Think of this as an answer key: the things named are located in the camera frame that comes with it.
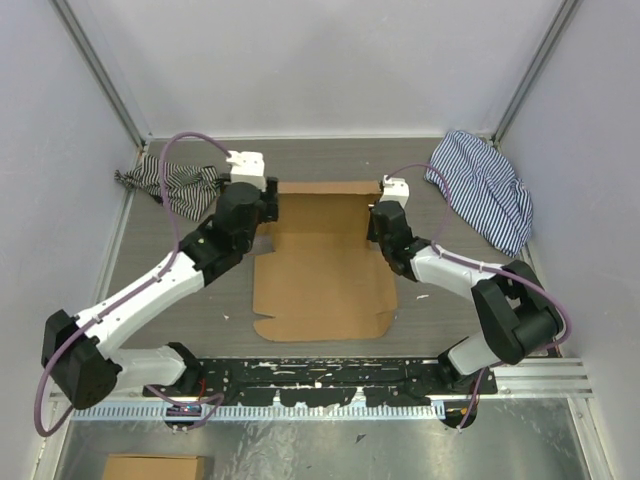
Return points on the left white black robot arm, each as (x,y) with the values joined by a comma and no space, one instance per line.
(83,352)

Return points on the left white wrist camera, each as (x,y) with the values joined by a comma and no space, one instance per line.
(247,167)

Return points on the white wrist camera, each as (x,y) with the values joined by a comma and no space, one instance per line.
(395,189)
(247,167)

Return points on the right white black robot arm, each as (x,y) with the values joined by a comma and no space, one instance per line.
(515,314)

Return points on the brown cardboard box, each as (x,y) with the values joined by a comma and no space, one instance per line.
(323,279)

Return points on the aluminium frame post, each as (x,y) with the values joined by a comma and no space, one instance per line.
(91,57)
(543,53)

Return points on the blue white striped cloth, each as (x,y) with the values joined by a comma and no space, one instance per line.
(483,188)

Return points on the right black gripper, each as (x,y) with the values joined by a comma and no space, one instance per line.
(371,233)

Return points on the small cardboard box foreground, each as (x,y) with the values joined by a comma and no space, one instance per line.
(152,467)

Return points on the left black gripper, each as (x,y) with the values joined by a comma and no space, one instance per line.
(270,201)

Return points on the left aluminium frame post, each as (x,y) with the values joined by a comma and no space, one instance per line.
(91,57)

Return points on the black white striped cloth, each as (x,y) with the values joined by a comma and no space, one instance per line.
(191,189)

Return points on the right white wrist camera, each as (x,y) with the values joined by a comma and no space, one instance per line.
(395,189)

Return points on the right aluminium frame post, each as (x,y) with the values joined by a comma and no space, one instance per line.
(543,53)

